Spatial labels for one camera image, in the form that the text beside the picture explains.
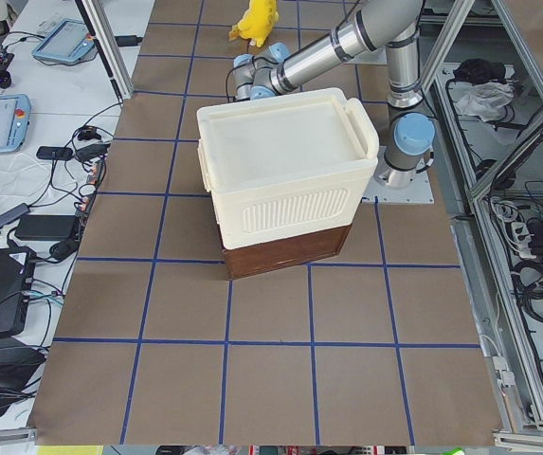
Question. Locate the dark brown wooden drawer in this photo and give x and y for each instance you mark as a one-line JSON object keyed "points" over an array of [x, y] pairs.
{"points": [[275, 255]]}

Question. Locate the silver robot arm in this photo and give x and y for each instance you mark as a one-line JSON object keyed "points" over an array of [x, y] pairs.
{"points": [[276, 71]]}

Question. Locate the cream plastic storage box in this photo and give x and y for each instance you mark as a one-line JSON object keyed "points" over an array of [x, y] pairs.
{"points": [[285, 166]]}

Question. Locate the yellow plush dinosaur toy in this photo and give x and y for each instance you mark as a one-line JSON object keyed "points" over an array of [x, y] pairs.
{"points": [[257, 22]]}

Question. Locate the black power adapter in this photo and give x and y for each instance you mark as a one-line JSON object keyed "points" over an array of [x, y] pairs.
{"points": [[45, 227]]}

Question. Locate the blue teach pendant far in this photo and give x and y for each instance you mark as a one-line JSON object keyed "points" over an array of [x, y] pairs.
{"points": [[68, 43]]}

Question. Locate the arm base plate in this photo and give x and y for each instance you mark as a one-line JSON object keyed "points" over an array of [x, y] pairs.
{"points": [[399, 188]]}

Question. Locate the aluminium frame post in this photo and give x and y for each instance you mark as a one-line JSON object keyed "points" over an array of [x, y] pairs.
{"points": [[93, 14]]}

